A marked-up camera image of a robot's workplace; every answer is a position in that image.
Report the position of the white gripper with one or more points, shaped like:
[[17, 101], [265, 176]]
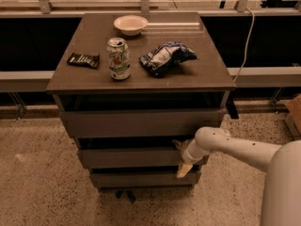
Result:
[[186, 154]]

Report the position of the grey drawer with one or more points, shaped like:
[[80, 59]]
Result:
[[114, 180], [140, 123], [129, 158]]

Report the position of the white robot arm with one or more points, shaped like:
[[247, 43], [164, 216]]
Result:
[[281, 199]]

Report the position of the grey drawer cabinet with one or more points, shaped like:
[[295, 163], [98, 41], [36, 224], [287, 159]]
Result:
[[78, 89]]

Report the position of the crumpled chip bag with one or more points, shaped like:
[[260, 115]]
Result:
[[163, 58]]

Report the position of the green soda can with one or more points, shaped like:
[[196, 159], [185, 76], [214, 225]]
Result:
[[118, 58]]

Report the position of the cardboard box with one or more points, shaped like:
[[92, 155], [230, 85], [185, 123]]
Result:
[[293, 119]]

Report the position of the black chocolate bar wrapper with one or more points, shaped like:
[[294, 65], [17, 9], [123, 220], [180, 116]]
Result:
[[88, 61]]

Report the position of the white bowl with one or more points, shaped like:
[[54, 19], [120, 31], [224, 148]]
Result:
[[130, 25]]

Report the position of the metal railing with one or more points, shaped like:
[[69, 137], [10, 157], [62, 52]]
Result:
[[163, 20]]

